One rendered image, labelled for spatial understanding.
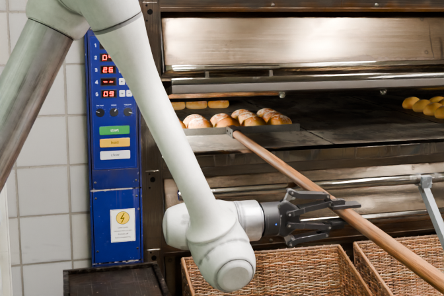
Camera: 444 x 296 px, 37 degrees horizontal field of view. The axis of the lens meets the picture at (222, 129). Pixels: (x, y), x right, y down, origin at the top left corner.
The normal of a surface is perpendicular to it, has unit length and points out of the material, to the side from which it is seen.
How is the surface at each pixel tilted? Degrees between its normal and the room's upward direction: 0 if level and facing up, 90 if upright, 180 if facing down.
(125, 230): 90
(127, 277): 0
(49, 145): 90
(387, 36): 70
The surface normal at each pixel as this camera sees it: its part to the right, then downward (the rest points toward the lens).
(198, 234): -0.54, -0.23
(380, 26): 0.24, -0.17
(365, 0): 0.25, 0.18
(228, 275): 0.30, 0.41
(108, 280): 0.00, -0.98
